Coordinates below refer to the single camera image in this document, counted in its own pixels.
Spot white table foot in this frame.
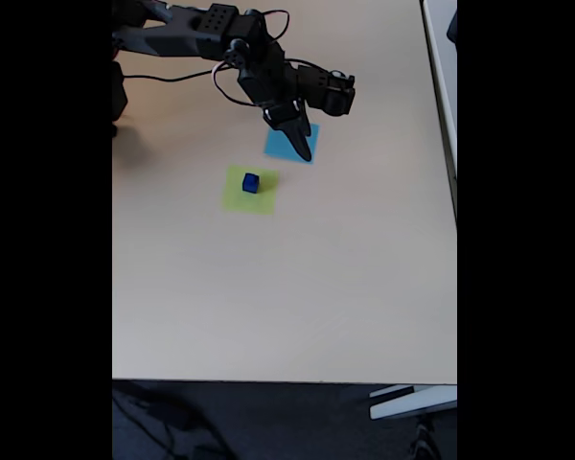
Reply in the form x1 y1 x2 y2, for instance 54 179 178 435
368 384 458 422

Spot thin arm servo wire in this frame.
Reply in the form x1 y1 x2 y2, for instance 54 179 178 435
212 61 260 108

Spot black floor cables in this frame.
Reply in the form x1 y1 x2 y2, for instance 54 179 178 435
112 382 231 460

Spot green paper square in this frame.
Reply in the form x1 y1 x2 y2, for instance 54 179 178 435
220 165 280 216

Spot blue paper square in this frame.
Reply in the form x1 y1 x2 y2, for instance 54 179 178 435
263 122 321 166

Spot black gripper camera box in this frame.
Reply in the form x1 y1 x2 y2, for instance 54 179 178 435
296 64 357 117

